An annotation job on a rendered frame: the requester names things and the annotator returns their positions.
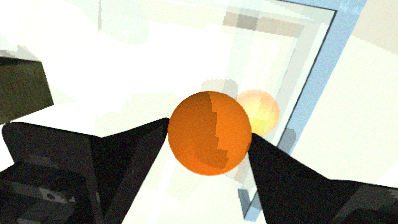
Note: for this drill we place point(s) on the clear light blue l-shaped low wall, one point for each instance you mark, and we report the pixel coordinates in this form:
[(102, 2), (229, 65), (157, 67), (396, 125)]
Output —
[(337, 35)]

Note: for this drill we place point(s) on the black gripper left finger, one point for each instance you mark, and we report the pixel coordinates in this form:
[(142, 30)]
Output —
[(114, 166)]

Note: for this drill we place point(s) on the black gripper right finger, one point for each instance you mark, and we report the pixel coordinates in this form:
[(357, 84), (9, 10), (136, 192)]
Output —
[(292, 193)]

